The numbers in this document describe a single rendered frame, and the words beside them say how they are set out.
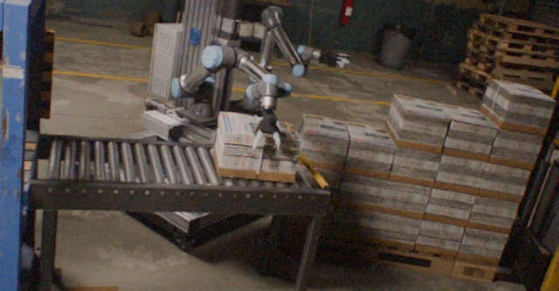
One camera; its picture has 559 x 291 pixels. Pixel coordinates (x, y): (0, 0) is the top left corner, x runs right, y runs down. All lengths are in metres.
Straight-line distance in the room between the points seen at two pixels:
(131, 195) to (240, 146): 0.54
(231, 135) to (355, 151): 1.14
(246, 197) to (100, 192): 0.65
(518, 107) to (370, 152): 0.92
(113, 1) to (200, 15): 6.17
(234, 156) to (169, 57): 1.25
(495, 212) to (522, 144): 0.48
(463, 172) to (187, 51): 1.90
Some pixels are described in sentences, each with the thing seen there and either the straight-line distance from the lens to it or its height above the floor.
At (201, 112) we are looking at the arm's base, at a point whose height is 0.85.
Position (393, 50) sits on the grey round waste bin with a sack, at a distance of 10.53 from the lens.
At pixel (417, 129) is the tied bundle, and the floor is 0.96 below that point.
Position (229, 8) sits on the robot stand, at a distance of 3.55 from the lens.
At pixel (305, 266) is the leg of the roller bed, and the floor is 0.39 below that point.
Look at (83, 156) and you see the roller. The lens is 2.78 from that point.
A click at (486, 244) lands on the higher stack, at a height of 0.28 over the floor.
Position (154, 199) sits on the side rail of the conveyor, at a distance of 2.56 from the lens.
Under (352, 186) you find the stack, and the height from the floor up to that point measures 0.52.
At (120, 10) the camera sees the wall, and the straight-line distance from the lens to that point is 9.74.
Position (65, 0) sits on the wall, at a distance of 9.73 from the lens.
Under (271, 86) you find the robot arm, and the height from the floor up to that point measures 1.26.
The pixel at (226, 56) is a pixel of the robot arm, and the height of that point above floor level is 1.28.
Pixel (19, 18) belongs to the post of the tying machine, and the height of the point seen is 1.50.
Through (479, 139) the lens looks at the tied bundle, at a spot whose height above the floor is 0.97.
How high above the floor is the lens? 1.92
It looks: 19 degrees down
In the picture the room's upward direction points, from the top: 11 degrees clockwise
